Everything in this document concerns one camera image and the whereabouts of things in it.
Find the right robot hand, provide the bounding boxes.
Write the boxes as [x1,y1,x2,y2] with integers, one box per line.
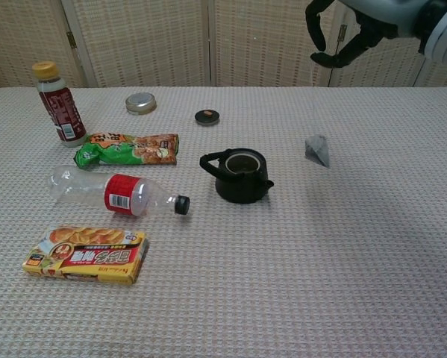
[305,0,431,70]

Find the grey pyramid tea bag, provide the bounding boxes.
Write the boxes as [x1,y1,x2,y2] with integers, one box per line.
[304,134,332,170]

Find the black teapot lid orange knob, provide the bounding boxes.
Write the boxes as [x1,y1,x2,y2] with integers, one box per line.
[194,108,221,128]

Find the black teapot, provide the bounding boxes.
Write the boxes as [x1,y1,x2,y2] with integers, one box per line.
[199,148,275,204]

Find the green snack packet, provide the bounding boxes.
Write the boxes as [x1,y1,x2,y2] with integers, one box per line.
[72,132,181,170]

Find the woven rattan folding screen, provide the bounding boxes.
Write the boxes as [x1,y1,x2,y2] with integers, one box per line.
[0,0,447,90]

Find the round metal jar lid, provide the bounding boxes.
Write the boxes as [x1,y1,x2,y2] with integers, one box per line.
[125,92,158,116]

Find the beige woven tablecloth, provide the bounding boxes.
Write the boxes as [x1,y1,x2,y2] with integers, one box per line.
[0,86,447,358]

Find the clear plastic bottle red label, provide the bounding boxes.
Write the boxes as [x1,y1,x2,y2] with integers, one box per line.
[49,165,191,218]

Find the red-labelled sauce bottle yellow cap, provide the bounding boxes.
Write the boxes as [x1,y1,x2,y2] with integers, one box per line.
[31,60,88,148]

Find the yellow curry box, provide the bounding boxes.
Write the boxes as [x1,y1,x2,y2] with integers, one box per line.
[22,225,150,286]

